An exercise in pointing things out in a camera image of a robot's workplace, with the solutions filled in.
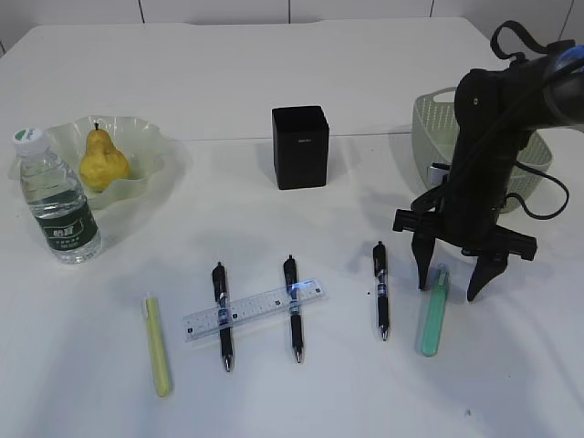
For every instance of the transparent plastic ruler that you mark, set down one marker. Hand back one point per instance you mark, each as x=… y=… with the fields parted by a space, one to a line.
x=204 y=323

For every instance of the yellow pen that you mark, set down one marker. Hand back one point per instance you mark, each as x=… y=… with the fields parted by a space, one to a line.
x=160 y=367

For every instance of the green plastic woven basket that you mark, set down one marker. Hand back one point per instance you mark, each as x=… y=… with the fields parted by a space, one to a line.
x=435 y=130

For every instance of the yellow pear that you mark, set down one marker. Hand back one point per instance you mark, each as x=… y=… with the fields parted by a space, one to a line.
x=102 y=163

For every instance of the clear water bottle green label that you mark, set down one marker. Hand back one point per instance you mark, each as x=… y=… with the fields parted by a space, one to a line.
x=56 y=199

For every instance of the left black gel pen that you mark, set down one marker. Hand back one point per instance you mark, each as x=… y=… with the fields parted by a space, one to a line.
x=224 y=316

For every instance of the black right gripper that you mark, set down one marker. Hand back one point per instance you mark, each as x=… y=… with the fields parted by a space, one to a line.
x=467 y=218

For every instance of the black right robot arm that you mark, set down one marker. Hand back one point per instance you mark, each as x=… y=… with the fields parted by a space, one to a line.
x=497 y=112

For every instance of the black gel pen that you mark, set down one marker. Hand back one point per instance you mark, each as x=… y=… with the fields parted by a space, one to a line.
x=380 y=269
x=290 y=275
x=224 y=316

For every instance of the mint green pen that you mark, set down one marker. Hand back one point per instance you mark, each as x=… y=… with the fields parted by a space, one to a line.
x=432 y=312

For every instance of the green wavy glass plate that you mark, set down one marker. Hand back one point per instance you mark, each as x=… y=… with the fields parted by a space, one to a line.
x=139 y=140

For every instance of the right black gel pen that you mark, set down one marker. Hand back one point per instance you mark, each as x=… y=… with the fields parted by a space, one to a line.
x=380 y=269

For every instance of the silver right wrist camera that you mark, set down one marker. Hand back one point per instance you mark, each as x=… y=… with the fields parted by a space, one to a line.
x=437 y=174

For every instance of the middle black gel pen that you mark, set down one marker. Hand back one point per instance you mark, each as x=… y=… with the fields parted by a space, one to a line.
x=290 y=275

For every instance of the black square pen holder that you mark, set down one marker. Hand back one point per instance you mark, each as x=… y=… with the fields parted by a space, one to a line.
x=300 y=147

